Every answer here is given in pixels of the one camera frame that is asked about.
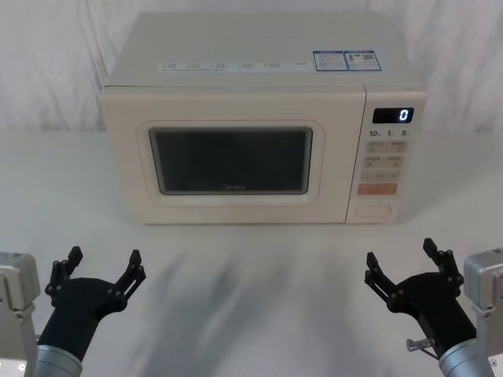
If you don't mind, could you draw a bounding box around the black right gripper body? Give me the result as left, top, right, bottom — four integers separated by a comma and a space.
391, 270, 478, 353

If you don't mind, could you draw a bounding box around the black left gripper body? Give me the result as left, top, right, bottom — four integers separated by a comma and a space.
38, 276, 127, 361

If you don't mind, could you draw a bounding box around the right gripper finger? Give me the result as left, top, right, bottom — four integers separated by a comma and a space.
422, 237, 465, 296
365, 251, 405, 313

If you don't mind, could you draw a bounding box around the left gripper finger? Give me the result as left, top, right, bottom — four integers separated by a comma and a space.
108, 249, 147, 312
45, 246, 84, 306

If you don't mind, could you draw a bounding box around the white table cloth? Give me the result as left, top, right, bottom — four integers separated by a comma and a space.
0, 128, 503, 377

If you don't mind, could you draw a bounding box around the cream microwave oven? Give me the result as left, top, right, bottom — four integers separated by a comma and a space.
98, 10, 428, 227

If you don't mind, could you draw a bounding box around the white curtain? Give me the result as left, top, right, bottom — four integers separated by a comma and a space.
0, 0, 503, 134

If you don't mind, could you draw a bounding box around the blue bordered label sticker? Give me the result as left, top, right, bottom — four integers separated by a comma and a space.
312, 49, 384, 73

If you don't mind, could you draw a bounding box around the long white sticker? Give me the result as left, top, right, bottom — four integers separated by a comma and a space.
157, 60, 309, 74

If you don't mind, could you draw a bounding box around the thin cable with silver plug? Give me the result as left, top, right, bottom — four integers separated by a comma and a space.
406, 338, 443, 361

